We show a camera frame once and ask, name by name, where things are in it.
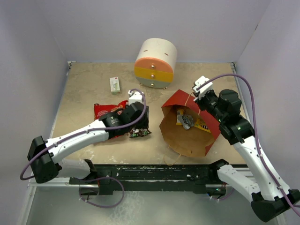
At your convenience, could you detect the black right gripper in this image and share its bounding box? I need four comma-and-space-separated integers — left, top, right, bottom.
194, 90, 225, 123

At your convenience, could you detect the dark brown candy packet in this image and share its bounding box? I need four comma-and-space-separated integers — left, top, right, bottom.
129, 128, 151, 138

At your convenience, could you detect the red candy snack bag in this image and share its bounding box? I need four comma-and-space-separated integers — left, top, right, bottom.
94, 100, 128, 128

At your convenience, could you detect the yellow candy packet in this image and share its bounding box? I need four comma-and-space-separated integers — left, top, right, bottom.
175, 114, 211, 133

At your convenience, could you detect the red brown paper bag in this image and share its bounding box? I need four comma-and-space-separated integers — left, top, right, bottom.
159, 90, 220, 166

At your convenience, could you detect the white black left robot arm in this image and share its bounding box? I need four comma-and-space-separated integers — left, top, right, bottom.
27, 102, 149, 184

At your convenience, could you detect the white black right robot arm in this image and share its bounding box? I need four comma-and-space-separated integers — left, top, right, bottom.
193, 87, 300, 222

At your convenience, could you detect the small white green box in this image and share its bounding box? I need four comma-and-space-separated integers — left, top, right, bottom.
110, 77, 121, 95

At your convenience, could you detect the round white mini drawer chest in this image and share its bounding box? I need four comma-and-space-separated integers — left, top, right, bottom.
134, 38, 177, 89

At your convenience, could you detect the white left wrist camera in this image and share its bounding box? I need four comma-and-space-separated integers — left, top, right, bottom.
128, 90, 143, 105

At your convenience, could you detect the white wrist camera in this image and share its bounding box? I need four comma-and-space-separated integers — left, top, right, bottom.
128, 90, 143, 105
192, 76, 213, 99

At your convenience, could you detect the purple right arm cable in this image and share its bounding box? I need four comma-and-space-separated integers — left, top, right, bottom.
199, 73, 300, 218

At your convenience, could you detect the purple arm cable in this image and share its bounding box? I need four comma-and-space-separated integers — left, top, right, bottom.
20, 88, 147, 181
199, 73, 300, 218

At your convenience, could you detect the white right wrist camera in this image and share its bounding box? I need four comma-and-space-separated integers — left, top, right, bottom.
192, 76, 213, 99

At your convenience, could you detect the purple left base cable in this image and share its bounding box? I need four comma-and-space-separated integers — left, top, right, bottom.
78, 177, 125, 208

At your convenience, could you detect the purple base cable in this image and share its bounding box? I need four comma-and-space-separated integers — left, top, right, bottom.
209, 188, 235, 202
78, 177, 125, 208

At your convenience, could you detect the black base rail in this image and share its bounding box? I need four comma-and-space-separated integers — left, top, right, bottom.
69, 161, 228, 196

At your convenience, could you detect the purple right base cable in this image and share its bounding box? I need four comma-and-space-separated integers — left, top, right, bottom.
209, 188, 235, 202

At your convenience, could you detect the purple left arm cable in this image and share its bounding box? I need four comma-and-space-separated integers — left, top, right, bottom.
20, 88, 147, 181

